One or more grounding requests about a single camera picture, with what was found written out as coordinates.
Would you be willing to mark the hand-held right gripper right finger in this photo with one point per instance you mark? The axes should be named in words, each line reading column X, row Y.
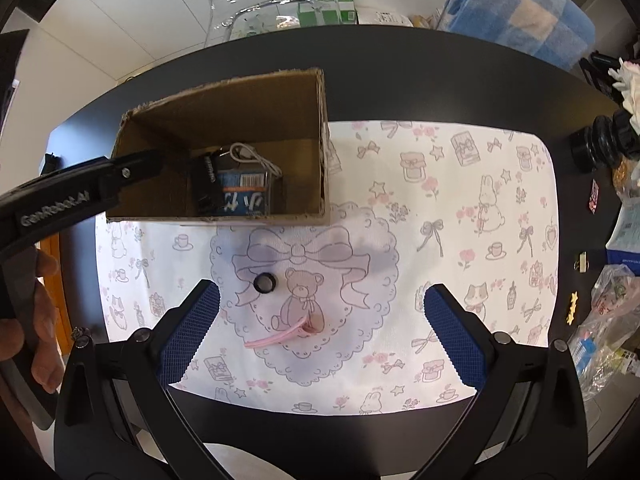
column 457, row 342

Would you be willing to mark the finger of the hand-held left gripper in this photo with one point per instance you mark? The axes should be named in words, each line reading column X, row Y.
column 135, row 170

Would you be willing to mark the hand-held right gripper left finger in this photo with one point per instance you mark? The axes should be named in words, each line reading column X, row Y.
column 187, row 335

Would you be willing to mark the black power bank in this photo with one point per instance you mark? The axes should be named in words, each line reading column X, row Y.
column 205, row 185

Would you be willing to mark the brown cardboard box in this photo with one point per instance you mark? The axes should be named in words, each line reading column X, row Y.
column 280, row 105

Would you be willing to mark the black desktop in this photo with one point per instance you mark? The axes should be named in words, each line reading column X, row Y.
column 400, row 75

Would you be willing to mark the person's left hand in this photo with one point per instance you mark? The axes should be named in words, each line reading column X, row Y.
column 47, row 280

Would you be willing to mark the white printed placemat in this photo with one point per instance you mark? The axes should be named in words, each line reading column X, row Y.
column 425, row 260

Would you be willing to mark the blue printed carton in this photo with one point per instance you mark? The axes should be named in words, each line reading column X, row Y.
column 245, row 192

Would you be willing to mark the gold star hair clip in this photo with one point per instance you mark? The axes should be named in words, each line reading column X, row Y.
column 572, row 307

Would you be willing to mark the small binder clip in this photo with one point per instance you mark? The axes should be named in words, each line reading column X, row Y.
column 582, row 263

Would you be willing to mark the clear plastic bag of items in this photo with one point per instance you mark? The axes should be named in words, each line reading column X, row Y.
column 610, row 320

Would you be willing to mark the small red packet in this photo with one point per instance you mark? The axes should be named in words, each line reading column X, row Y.
column 593, row 196

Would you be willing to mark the clear acrylic chair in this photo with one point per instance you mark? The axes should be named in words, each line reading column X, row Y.
column 260, row 10

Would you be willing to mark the green white carton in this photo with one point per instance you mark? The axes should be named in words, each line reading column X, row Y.
column 348, row 10

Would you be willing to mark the white plastic packet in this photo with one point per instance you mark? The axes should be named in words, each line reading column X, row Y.
column 385, row 17

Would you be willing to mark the blue checked blanket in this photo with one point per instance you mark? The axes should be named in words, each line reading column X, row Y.
column 515, row 10

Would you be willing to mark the black camera lens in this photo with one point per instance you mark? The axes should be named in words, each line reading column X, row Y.
column 600, row 142

